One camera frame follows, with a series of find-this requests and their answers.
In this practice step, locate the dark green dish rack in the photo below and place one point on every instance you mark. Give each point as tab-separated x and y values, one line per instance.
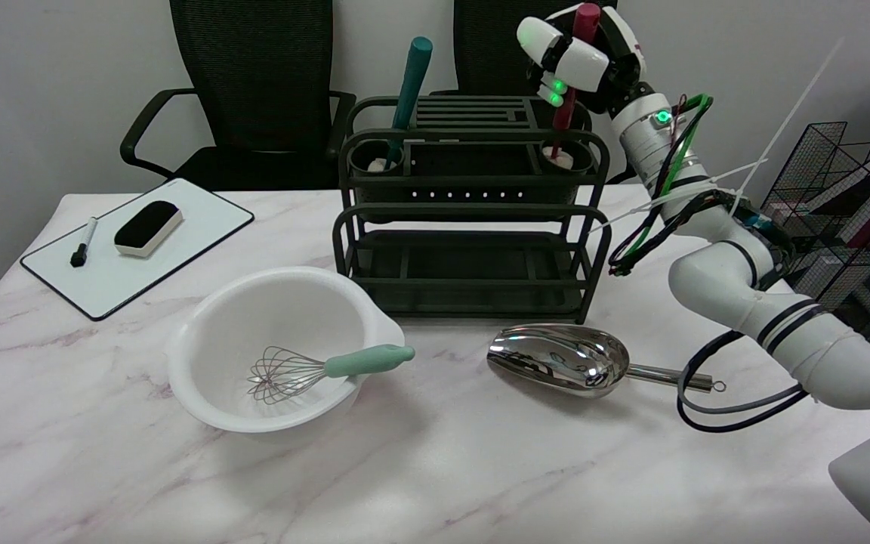
473	261

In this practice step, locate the black whiteboard marker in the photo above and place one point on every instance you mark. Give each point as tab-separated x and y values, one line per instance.
84	243

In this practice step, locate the pink sponge bottle brush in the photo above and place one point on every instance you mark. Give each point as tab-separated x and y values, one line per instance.
565	125

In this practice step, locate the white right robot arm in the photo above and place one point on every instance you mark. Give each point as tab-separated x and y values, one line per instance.
722	283

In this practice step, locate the small whiteboard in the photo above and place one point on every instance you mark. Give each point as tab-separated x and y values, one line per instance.
178	242

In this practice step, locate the black mesh office chair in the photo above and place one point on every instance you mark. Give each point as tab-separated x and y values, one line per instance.
488	45
261	75

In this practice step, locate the shiny steel scoop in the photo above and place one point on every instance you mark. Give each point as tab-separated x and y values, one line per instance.
556	359

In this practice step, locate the white zip tie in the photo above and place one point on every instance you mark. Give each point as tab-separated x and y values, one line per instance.
786	125
669	199

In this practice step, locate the white mixing bowl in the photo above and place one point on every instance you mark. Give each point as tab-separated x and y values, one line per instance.
254	317

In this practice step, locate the black and white eraser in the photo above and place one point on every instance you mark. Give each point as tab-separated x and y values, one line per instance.
149	227

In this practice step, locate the teal sponge bottle brush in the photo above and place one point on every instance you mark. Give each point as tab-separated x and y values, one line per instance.
412	79

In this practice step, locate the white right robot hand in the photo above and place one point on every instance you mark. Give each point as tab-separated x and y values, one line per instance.
601	64

